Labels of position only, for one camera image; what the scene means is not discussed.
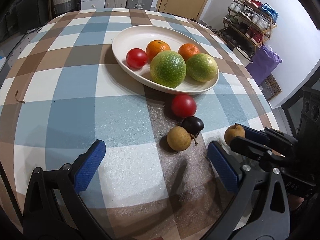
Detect dark plum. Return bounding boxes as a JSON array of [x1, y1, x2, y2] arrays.
[[181, 116, 204, 138]]

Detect large green passion fruit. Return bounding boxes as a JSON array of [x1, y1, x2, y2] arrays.
[[150, 50, 187, 88]]

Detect red tomato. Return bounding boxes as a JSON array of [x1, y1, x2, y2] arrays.
[[171, 94, 197, 118], [126, 48, 148, 69]]

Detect orange mandarin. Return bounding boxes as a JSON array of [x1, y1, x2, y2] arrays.
[[178, 43, 200, 61], [145, 40, 171, 63]]

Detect purple bag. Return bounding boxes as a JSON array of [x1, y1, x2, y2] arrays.
[[246, 45, 283, 85]]

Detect brown longan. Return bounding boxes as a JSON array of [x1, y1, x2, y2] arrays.
[[167, 126, 198, 151], [224, 123, 245, 146]]

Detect checkered tablecloth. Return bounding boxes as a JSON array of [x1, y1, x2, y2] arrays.
[[1, 9, 278, 239]]

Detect left orange mandarin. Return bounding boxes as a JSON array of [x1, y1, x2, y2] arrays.
[[145, 40, 171, 63]]

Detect right orange mandarin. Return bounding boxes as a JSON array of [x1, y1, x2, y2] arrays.
[[178, 43, 200, 61]]

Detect person's right hand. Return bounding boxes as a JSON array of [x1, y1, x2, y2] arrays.
[[287, 194, 304, 210]]

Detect woven laundry basket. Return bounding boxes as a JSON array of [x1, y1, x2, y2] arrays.
[[53, 0, 76, 15]]

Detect shoe rack with shoes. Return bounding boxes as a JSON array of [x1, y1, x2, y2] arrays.
[[218, 0, 279, 60]]

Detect cream round plate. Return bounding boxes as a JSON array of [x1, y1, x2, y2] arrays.
[[112, 25, 219, 95]]

